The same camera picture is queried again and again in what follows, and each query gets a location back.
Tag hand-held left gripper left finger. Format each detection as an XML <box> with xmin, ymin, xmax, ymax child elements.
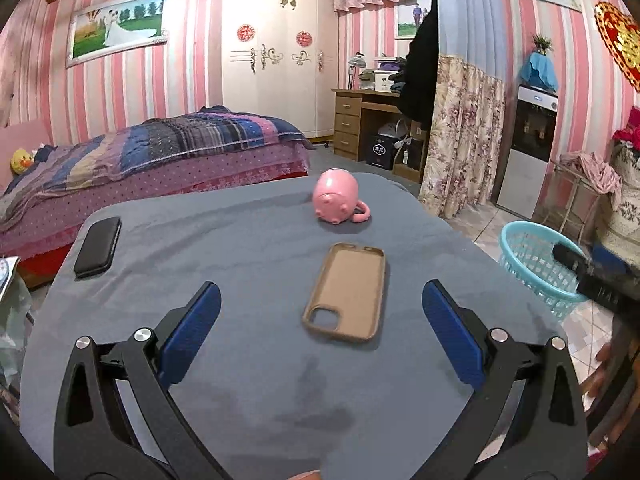
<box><xmin>55</xmin><ymin>281</ymin><xmax>224</xmax><ymax>480</ymax></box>

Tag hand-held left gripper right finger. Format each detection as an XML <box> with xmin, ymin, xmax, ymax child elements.
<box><xmin>412</xmin><ymin>280</ymin><xmax>588</xmax><ymax>480</ymax></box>

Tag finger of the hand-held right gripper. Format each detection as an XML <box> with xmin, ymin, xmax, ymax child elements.
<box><xmin>552</xmin><ymin>242</ymin><xmax>592</xmax><ymax>275</ymax></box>
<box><xmin>590</xmin><ymin>243</ymin><xmax>636</xmax><ymax>277</ymax></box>

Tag turquoise plastic basket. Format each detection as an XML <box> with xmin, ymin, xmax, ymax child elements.
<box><xmin>499</xmin><ymin>221</ymin><xmax>591</xmax><ymax>323</ymax></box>

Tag person's right hand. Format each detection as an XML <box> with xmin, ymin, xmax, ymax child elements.
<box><xmin>585</xmin><ymin>341</ymin><xmax>622</xmax><ymax>402</ymax></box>

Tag floral fabric cover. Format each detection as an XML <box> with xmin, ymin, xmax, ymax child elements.
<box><xmin>592</xmin><ymin>145</ymin><xmax>640</xmax><ymax>266</ymax></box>

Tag grey-blue tablecloth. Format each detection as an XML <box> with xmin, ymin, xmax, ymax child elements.
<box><xmin>17</xmin><ymin>172</ymin><xmax>583</xmax><ymax>480</ymax></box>

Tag pink cloth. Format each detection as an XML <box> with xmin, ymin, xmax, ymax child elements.
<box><xmin>560</xmin><ymin>150</ymin><xmax>623</xmax><ymax>196</ymax></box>

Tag brown phone case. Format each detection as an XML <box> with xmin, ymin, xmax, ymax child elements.
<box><xmin>301</xmin><ymin>242</ymin><xmax>387</xmax><ymax>344</ymax></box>

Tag black textured case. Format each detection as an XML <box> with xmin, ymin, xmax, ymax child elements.
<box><xmin>74</xmin><ymin>216</ymin><xmax>122</xmax><ymax>280</ymax></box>

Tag water dispenser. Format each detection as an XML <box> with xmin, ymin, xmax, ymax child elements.
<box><xmin>496</xmin><ymin>85</ymin><xmax>559</xmax><ymax>220</ymax></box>

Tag red artificial flowers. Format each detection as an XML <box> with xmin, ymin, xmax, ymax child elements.
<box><xmin>612</xmin><ymin>107</ymin><xmax>640</xmax><ymax>151</ymax></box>

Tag bed with purple skirt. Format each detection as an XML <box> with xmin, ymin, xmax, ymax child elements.
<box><xmin>0</xmin><ymin>105</ymin><xmax>313</xmax><ymax>288</ymax></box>

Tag pale green plastic bag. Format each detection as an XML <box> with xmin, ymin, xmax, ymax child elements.
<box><xmin>0</xmin><ymin>270</ymin><xmax>36</xmax><ymax>376</ymax></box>

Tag pink pig mug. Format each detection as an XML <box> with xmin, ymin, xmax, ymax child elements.
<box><xmin>313</xmin><ymin>169</ymin><xmax>372</xmax><ymax>226</ymax></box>

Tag blue cloth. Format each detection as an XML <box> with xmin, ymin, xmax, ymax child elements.
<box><xmin>517</xmin><ymin>52</ymin><xmax>559</xmax><ymax>93</ymax></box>

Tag striped purple blue quilt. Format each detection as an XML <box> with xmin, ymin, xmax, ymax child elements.
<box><xmin>0</xmin><ymin>106</ymin><xmax>313</xmax><ymax>233</ymax></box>

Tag black box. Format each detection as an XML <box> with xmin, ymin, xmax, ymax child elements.
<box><xmin>366</xmin><ymin>132</ymin><xmax>398</xmax><ymax>171</ymax></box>

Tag black coat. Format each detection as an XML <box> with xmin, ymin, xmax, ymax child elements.
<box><xmin>397</xmin><ymin>0</ymin><xmax>440</xmax><ymax>133</ymax></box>

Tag wooden desk with drawers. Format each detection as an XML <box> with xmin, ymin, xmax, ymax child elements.
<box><xmin>331</xmin><ymin>87</ymin><xmax>428</xmax><ymax>183</ymax></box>

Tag yellow duck plush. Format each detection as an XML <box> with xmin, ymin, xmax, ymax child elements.
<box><xmin>11</xmin><ymin>148</ymin><xmax>35</xmax><ymax>176</ymax></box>

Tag white wardrobe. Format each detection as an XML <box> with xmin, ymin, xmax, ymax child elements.
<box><xmin>220</xmin><ymin>0</ymin><xmax>338</xmax><ymax>142</ymax></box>

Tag pink headboard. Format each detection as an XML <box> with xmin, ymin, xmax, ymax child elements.
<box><xmin>0</xmin><ymin>119</ymin><xmax>53</xmax><ymax>196</ymax></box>

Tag white storage box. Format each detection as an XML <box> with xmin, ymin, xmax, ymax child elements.
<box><xmin>372</xmin><ymin>57</ymin><xmax>403</xmax><ymax>93</ymax></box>

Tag pale blue sheer curtain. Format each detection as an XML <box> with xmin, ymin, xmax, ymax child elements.
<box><xmin>435</xmin><ymin>0</ymin><xmax>513</xmax><ymax>81</ymax></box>

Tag small framed photo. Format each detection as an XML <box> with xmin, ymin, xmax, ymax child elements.
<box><xmin>395</xmin><ymin>0</ymin><xmax>435</xmax><ymax>40</ymax></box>

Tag desk lamp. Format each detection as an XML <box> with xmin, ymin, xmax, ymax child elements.
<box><xmin>347</xmin><ymin>52</ymin><xmax>367</xmax><ymax>90</ymax></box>

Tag metal wire rack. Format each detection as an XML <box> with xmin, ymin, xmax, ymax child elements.
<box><xmin>542</xmin><ymin>160</ymin><xmax>621</xmax><ymax>248</ymax></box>

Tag red heart wall decoration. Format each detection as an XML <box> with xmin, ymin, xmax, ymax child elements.
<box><xmin>594</xmin><ymin>1</ymin><xmax>640</xmax><ymax>93</ymax></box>

